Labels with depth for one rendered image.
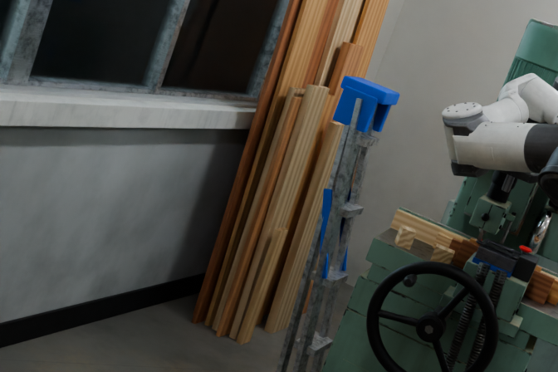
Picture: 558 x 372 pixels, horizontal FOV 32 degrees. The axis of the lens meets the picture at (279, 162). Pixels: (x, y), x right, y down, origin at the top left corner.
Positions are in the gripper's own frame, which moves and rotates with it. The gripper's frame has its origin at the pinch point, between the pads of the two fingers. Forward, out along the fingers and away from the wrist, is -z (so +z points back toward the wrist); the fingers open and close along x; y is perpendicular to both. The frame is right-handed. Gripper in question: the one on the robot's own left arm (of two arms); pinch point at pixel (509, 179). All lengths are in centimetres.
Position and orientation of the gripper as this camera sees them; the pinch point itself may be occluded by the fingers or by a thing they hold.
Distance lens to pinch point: 228.4
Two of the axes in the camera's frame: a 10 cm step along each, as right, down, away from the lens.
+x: 8.9, 3.9, -2.5
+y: 4.3, -5.4, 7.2
